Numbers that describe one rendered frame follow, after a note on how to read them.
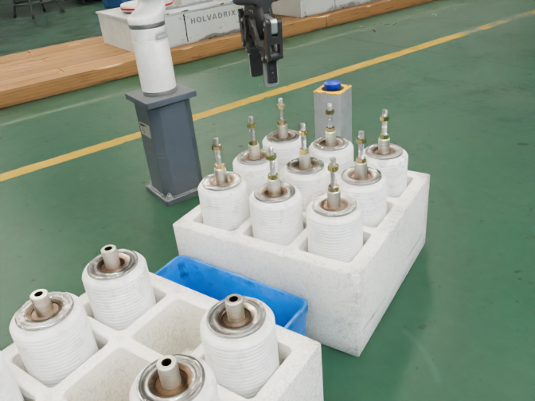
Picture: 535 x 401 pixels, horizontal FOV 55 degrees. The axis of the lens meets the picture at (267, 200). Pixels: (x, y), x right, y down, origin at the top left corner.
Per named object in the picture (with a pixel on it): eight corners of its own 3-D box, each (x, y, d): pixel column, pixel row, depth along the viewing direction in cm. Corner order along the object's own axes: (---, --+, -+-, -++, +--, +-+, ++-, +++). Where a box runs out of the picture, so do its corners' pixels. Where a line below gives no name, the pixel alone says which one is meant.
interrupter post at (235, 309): (223, 321, 65) (220, 301, 63) (235, 310, 67) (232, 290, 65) (238, 328, 64) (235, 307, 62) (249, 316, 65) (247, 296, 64)
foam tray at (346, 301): (186, 295, 109) (171, 223, 100) (279, 209, 137) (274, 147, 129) (358, 358, 90) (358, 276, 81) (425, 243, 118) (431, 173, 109)
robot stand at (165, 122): (146, 189, 155) (123, 93, 140) (189, 173, 162) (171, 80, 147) (167, 207, 144) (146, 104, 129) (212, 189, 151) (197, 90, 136)
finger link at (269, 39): (262, 18, 73) (263, 57, 77) (267, 23, 71) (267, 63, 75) (279, 16, 73) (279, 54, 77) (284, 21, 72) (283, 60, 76)
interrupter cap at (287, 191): (256, 184, 97) (256, 181, 97) (296, 184, 96) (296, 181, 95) (251, 204, 90) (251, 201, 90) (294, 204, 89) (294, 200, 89)
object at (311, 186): (284, 233, 114) (278, 159, 105) (326, 227, 115) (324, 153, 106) (290, 258, 106) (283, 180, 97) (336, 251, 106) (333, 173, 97)
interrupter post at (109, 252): (102, 268, 77) (96, 250, 76) (114, 259, 79) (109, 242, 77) (112, 273, 76) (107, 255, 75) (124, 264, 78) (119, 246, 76)
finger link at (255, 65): (262, 52, 84) (263, 75, 86) (260, 52, 85) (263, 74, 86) (249, 54, 83) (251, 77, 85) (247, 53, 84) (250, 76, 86)
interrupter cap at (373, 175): (365, 165, 100) (365, 161, 100) (390, 179, 94) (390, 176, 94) (333, 176, 97) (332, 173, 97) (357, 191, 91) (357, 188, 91)
